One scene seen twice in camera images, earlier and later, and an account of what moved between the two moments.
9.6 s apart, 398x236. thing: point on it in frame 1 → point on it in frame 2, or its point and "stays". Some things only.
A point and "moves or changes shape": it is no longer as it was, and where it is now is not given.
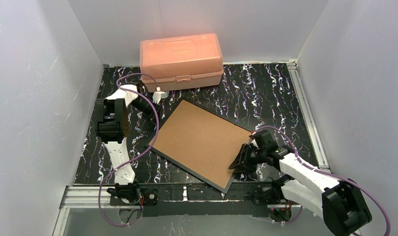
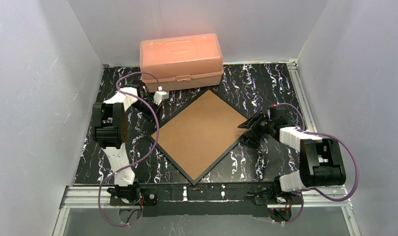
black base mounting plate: [185, 200] stays
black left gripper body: [150, 106] stays
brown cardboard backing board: [206, 143] moves or changes shape
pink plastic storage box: [182, 62] stays
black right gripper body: [247, 158] → [259, 124]
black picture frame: [230, 177] → [218, 154]
